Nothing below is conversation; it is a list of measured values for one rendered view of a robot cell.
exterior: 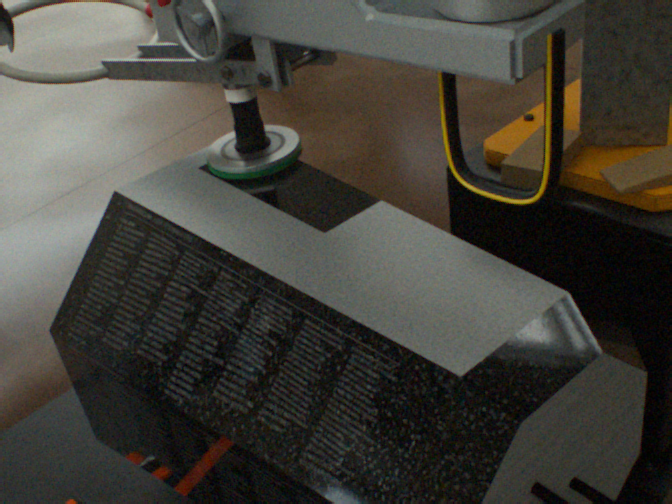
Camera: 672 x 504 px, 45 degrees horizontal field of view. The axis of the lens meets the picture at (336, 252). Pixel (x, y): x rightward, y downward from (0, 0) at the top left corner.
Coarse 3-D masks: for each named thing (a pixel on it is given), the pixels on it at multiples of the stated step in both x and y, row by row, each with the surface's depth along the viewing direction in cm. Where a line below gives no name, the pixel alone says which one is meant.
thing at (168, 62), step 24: (144, 48) 203; (168, 48) 196; (288, 48) 166; (312, 48) 161; (120, 72) 195; (144, 72) 188; (168, 72) 181; (192, 72) 174; (216, 72) 168; (240, 72) 162; (264, 72) 152; (288, 72) 153
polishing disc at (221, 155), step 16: (272, 128) 190; (288, 128) 188; (224, 144) 186; (272, 144) 182; (288, 144) 181; (208, 160) 181; (224, 160) 179; (240, 160) 178; (256, 160) 177; (272, 160) 175
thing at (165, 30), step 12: (156, 0) 161; (192, 0) 153; (156, 12) 163; (168, 12) 161; (192, 12) 155; (204, 12) 153; (156, 24) 166; (168, 24) 163; (168, 36) 165; (216, 36) 155; (228, 36) 157; (240, 36) 159; (216, 48) 156; (228, 48) 159
